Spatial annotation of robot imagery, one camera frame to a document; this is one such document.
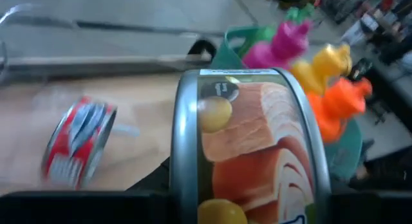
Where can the yellow plastic squeeze bottle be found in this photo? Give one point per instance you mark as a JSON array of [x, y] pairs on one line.
[[322, 66]]

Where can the orange plastic squeeze bottle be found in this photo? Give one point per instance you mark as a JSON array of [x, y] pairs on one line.
[[341, 101]]

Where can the clear plastic bin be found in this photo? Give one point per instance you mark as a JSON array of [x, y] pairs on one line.
[[32, 63]]

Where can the silver tin can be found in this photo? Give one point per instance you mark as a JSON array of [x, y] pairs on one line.
[[251, 146]]

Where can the teal plastic bin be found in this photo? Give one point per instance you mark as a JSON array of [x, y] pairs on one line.
[[344, 156]]

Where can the pink plastic squeeze bottle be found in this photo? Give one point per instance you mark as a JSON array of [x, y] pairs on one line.
[[286, 43]]

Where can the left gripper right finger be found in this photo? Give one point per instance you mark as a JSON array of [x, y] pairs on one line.
[[370, 208]]

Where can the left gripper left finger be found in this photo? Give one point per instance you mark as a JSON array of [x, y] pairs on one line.
[[80, 208]]

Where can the red label tuna can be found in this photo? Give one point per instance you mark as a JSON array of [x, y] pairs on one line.
[[77, 143]]

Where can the green plastic squeeze bottle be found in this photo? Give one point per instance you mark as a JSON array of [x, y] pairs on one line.
[[299, 13]]

